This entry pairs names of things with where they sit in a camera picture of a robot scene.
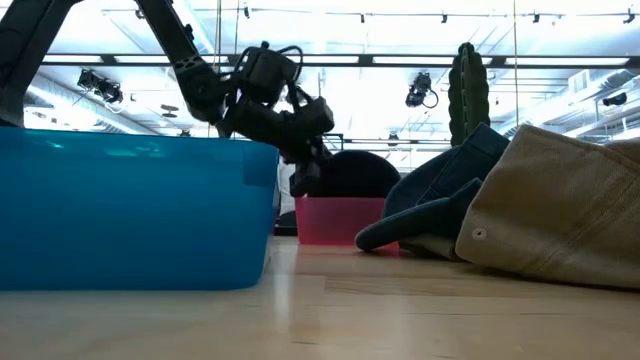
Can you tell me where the red translucent plastic bin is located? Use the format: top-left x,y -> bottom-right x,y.
294,196 -> 401,251

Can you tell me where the blue plastic bin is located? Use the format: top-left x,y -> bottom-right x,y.
0,125 -> 280,292

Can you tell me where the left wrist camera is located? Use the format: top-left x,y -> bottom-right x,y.
239,42 -> 304,99

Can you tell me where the green cactus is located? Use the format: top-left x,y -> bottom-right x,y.
447,42 -> 491,148

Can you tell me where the black overhead frame bar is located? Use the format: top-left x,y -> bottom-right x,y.
42,52 -> 640,70

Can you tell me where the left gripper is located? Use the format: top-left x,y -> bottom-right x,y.
219,94 -> 335,199

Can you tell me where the person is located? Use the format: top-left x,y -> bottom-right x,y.
277,159 -> 297,217

